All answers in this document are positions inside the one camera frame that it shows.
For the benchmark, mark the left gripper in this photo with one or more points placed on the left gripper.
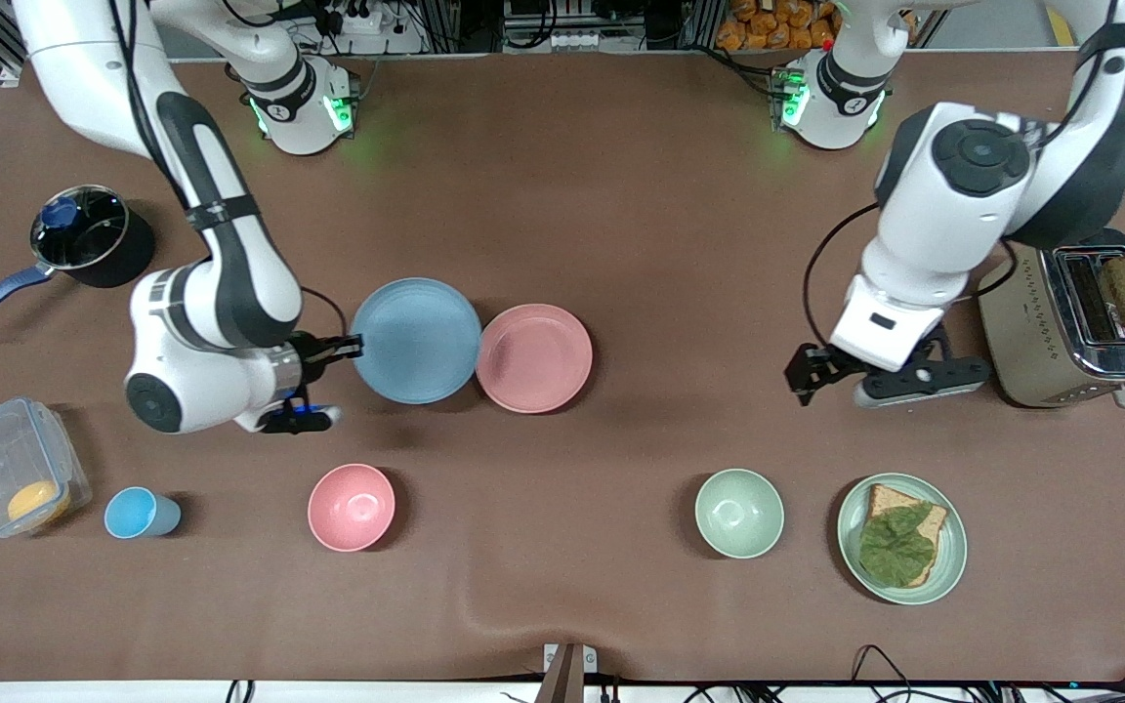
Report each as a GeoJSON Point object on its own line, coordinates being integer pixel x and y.
{"type": "Point", "coordinates": [810, 367]}

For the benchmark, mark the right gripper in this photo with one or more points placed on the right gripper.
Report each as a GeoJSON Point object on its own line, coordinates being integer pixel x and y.
{"type": "Point", "coordinates": [313, 353]}

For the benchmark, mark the blue plate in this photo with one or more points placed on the blue plate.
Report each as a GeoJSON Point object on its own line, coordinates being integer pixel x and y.
{"type": "Point", "coordinates": [416, 342]}

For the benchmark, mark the pink plate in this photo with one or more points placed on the pink plate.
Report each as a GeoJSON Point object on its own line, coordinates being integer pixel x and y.
{"type": "Point", "coordinates": [538, 359]}

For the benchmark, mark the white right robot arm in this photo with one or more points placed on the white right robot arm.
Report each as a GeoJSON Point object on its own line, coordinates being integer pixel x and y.
{"type": "Point", "coordinates": [230, 283]}

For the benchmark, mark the brown bread slice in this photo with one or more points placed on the brown bread slice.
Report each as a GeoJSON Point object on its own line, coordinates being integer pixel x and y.
{"type": "Point", "coordinates": [887, 498]}

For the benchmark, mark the pink bowl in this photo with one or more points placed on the pink bowl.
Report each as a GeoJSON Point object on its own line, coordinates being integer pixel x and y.
{"type": "Point", "coordinates": [352, 507]}

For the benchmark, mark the green bowl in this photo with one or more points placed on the green bowl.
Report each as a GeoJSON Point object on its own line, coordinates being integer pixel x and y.
{"type": "Point", "coordinates": [738, 513]}

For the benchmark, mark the green lettuce leaf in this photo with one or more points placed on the green lettuce leaf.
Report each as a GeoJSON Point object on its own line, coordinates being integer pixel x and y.
{"type": "Point", "coordinates": [896, 549]}

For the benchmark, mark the beige chrome toaster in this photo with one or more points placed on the beige chrome toaster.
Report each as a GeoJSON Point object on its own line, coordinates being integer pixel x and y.
{"type": "Point", "coordinates": [1031, 337]}

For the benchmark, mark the green plate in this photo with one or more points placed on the green plate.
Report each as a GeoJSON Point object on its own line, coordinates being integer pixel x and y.
{"type": "Point", "coordinates": [953, 557]}

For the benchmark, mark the brown table mat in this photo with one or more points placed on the brown table mat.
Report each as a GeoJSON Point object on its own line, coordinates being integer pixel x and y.
{"type": "Point", "coordinates": [621, 195]}

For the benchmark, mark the blue cup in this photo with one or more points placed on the blue cup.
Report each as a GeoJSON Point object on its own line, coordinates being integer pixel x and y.
{"type": "Point", "coordinates": [133, 514]}

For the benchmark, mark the glass lid blue knob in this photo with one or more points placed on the glass lid blue knob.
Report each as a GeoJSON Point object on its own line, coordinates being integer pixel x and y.
{"type": "Point", "coordinates": [84, 229]}

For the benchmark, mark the white power strip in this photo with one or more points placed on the white power strip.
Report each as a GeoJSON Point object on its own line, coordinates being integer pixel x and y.
{"type": "Point", "coordinates": [359, 20]}

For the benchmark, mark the orange round food piece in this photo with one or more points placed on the orange round food piece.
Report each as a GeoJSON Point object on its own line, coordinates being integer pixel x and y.
{"type": "Point", "coordinates": [37, 502]}

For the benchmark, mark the orange snack bags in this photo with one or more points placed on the orange snack bags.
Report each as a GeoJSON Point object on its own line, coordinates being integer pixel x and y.
{"type": "Point", "coordinates": [777, 24]}

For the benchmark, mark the white socket strip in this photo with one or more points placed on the white socket strip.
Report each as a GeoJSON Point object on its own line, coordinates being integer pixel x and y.
{"type": "Point", "coordinates": [574, 42]}

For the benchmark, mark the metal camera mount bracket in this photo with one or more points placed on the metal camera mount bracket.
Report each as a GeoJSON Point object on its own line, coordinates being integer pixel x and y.
{"type": "Point", "coordinates": [568, 672]}

